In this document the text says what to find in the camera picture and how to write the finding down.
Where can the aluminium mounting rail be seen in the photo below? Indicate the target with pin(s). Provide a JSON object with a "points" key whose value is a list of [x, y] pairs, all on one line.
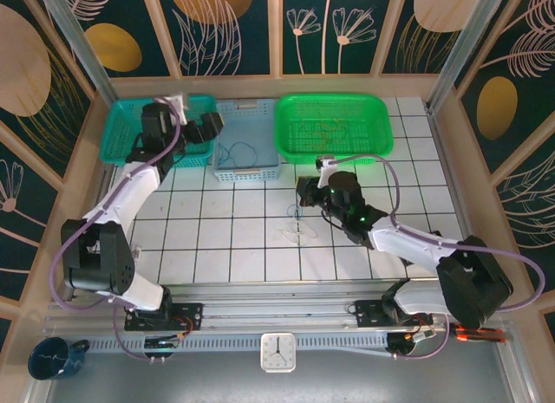
{"points": [[277, 310]]}

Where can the gold oval leaf wall panel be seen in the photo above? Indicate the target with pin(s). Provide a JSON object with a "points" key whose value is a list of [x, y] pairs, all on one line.
{"points": [[496, 108]]}

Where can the small white clip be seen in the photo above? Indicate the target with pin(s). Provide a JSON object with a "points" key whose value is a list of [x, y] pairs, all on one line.
{"points": [[138, 251]]}

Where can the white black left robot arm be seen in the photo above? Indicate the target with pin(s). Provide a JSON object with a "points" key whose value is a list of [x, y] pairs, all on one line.
{"points": [[130, 190]]}

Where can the teal plastic mesh basket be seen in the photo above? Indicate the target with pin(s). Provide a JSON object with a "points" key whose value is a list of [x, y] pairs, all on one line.
{"points": [[121, 134]]}

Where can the dark blue mug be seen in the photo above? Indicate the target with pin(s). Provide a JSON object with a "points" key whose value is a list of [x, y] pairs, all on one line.
{"points": [[50, 359]]}

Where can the small controller board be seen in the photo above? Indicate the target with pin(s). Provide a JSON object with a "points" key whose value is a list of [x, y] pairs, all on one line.
{"points": [[420, 336], [162, 343]]}

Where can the aluminium frame post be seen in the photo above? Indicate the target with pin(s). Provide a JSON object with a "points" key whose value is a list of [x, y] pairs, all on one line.
{"points": [[468, 39], [78, 43]]}

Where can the light blue perforated basket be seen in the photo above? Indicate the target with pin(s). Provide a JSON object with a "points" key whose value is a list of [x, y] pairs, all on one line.
{"points": [[247, 125]]}

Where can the pink disc gold-line wall panel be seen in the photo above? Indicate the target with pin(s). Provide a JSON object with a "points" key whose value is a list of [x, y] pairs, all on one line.
{"points": [[438, 8], [21, 60]]}

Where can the green plastic mesh basket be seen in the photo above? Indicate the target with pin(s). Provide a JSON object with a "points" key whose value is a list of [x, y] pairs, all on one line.
{"points": [[329, 108]]}

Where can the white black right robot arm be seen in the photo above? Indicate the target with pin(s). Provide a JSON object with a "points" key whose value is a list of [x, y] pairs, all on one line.
{"points": [[403, 247]]}

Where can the leaf outline wall panel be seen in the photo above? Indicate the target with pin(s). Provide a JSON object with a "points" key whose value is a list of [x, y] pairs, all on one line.
{"points": [[533, 212], [208, 4]]}

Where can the white square clock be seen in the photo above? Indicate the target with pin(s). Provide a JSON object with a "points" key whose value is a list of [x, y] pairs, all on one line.
{"points": [[277, 352]]}

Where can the flower outline wall panel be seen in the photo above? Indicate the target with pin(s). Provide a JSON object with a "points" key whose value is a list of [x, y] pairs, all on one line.
{"points": [[312, 52], [26, 212]]}

